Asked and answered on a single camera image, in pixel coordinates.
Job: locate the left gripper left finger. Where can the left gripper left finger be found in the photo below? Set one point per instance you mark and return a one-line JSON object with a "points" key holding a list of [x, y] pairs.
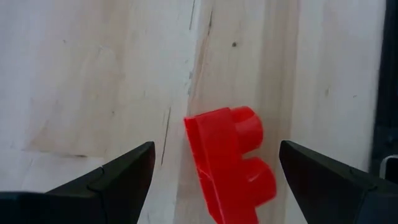
{"points": [[102, 196]]}

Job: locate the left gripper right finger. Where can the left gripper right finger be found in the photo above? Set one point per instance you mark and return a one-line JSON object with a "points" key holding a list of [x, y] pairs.
{"points": [[335, 189]]}

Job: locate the red two-stud block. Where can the red two-stud block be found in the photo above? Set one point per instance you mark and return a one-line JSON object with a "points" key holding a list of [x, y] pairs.
{"points": [[227, 168]]}

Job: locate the black aluminium frame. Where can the black aluminium frame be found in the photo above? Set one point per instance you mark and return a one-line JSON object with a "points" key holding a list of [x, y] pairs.
{"points": [[387, 93]]}

